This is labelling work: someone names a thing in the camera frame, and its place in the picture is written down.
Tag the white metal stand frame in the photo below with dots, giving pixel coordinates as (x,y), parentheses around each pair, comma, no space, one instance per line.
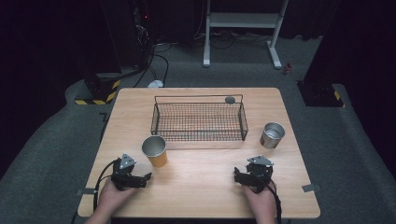
(243,20)

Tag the grey tape piece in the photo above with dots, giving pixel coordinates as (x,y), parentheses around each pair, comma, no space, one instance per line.
(86,191)
(311,187)

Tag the grey round disc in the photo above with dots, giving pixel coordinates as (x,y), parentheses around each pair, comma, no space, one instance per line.
(230,100)

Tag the small red object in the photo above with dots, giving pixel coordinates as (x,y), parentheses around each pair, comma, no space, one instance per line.
(288,69)

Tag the dark equipment rack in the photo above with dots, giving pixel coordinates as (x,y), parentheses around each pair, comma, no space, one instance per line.
(142,31)

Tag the short steel cup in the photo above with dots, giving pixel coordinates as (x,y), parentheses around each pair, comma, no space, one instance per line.
(272,136)

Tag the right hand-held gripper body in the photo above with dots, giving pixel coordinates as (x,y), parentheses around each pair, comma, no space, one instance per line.
(261,172)

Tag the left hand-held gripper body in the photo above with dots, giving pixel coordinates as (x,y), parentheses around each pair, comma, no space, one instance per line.
(124,177)

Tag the person's right hand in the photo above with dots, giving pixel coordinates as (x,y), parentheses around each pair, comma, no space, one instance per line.
(263,202)

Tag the person's left hand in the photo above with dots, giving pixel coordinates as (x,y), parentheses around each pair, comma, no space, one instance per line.
(110,197)

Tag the orange cup with steel inside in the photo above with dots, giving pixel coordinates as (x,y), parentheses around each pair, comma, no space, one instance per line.
(157,155)

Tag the white power adapter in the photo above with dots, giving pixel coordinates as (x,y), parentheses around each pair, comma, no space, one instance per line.
(155,83)

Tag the black stand with hazard tape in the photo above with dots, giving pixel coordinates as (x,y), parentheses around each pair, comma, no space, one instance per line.
(99,88)
(323,93)

